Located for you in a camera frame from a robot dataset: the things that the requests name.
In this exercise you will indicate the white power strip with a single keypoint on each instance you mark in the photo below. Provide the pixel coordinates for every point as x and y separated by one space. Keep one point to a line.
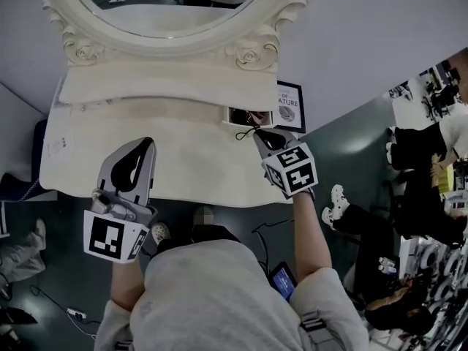
77 313

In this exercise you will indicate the person's right forearm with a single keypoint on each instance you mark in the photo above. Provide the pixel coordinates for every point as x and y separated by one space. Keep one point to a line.
311 240

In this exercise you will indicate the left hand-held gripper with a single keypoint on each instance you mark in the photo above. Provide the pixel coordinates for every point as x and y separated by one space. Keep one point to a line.
104 238

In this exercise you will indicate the person's white shoe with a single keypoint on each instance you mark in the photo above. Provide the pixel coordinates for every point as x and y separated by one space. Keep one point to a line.
203 218
161 232

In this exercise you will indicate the office desks and chairs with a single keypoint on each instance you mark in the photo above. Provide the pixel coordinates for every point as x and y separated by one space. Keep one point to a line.
442 97

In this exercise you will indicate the oval mirror with ornate frame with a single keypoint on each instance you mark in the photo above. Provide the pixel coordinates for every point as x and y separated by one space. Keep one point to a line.
109 33

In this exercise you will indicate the white dressing table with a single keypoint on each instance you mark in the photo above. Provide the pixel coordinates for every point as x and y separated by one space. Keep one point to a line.
183 166

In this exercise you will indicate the small cream white drawer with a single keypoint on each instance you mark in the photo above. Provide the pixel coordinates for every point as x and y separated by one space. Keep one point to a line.
225 115

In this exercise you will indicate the black framed leaf picture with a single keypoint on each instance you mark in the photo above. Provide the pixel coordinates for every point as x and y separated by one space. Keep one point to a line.
290 104

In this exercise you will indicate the dark blue stool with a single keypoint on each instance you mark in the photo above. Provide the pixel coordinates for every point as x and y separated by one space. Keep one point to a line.
18 185

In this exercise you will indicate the black tablet device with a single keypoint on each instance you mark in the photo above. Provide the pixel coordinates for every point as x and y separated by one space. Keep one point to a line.
283 282

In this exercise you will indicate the yellow green container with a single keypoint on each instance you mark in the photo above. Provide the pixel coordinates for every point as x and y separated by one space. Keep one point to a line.
445 174

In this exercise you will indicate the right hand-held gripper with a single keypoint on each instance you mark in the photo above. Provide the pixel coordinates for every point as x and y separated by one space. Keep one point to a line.
296 174

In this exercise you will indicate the person's left white shoe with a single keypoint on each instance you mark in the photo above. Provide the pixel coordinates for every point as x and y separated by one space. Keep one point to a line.
161 232

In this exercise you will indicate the white cabinet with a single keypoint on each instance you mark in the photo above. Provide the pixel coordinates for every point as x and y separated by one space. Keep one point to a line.
3 218

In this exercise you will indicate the person's grey sweatshirt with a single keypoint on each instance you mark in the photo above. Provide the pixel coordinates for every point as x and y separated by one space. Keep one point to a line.
204 298

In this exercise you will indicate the person's right white shoe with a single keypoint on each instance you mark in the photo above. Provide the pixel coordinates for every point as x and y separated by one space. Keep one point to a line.
203 218

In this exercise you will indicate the person's left forearm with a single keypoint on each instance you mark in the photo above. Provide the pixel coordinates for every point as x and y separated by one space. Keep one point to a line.
126 283

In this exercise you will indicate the white display shelf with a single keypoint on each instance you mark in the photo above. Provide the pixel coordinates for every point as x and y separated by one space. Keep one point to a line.
428 258

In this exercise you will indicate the person's black trousers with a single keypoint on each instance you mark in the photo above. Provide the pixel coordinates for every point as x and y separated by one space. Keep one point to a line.
212 234

